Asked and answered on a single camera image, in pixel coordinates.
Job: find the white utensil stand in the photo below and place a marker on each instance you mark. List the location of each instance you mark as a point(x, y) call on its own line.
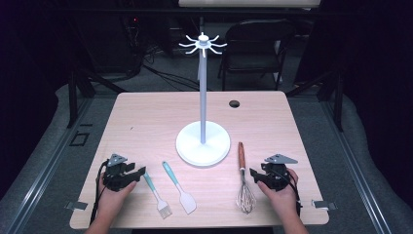
point(203, 150)

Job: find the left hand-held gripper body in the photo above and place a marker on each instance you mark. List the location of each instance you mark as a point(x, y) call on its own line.
point(115, 177)

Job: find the person's left hand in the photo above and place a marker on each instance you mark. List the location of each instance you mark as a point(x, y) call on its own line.
point(110, 200)

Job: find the black metal frame stand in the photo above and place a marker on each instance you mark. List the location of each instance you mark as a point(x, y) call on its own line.
point(73, 97)
point(338, 104)

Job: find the dark equipment with red light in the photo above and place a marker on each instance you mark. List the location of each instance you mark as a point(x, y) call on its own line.
point(133, 42)

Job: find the metal table bracket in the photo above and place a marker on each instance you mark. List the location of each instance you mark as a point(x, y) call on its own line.
point(324, 204)
point(77, 205)

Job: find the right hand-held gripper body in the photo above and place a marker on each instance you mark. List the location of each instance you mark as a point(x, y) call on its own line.
point(277, 177)

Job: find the metal floor rail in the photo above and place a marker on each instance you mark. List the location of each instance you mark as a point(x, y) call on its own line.
point(48, 169)
point(354, 169)

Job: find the person's right hand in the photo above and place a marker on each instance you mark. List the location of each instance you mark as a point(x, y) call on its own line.
point(285, 200)

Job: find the black folding chair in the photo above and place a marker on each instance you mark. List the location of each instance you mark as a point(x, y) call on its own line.
point(256, 35)

